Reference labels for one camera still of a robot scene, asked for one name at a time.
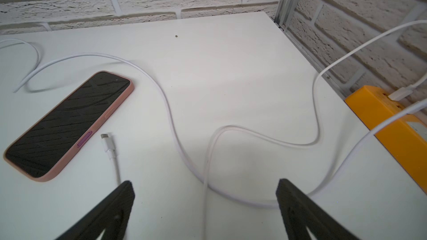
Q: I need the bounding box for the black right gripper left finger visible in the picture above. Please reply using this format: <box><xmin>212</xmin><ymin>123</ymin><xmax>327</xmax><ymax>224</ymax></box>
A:
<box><xmin>58</xmin><ymin>181</ymin><xmax>135</xmax><ymax>240</ymax></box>

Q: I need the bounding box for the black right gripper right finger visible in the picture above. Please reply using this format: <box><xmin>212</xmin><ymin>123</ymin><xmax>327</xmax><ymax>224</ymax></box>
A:
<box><xmin>276</xmin><ymin>179</ymin><xmax>357</xmax><ymax>240</ymax></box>

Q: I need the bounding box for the white USB-C charging cable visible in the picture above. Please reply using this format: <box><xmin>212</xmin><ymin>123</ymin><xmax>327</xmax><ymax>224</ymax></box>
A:
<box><xmin>101</xmin><ymin>19</ymin><xmax>427</xmax><ymax>240</ymax></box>

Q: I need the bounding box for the phone with salmon pink case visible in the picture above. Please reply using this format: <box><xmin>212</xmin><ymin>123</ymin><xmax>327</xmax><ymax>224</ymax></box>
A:
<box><xmin>3</xmin><ymin>71</ymin><xmax>134</xmax><ymax>182</ymax></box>

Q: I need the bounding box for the orange power strip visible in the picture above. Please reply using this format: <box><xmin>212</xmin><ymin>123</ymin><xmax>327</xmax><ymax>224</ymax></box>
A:
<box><xmin>345</xmin><ymin>86</ymin><xmax>427</xmax><ymax>192</ymax></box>

